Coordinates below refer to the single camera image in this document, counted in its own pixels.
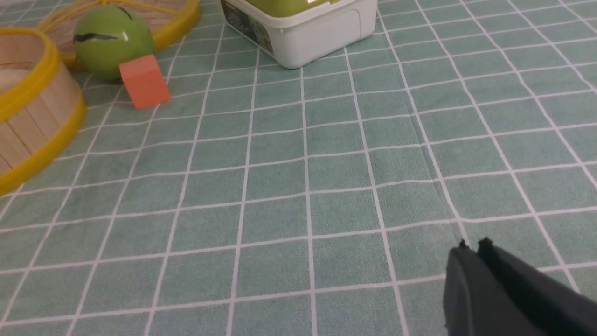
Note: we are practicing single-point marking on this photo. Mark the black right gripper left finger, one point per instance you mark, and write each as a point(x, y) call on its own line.
point(475, 302)

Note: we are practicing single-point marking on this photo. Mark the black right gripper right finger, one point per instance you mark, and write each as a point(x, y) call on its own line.
point(550, 306)

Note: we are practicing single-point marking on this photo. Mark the translucent dumpling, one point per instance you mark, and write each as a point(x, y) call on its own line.
point(9, 78)

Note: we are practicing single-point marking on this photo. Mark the steamer lid yellow rim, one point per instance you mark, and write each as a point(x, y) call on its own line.
point(168, 20)

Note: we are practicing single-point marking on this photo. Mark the wooden steamer tray yellow rim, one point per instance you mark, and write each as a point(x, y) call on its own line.
point(40, 116)

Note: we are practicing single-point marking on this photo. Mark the green checkered tablecloth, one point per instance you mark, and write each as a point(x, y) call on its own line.
point(323, 201)

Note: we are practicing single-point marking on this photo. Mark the white plastic container green lid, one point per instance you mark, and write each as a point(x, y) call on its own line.
point(297, 32)

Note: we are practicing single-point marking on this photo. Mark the orange cube block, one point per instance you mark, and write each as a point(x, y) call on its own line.
point(144, 82)

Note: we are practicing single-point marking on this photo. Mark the green toy ball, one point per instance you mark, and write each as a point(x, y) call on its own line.
point(107, 36)

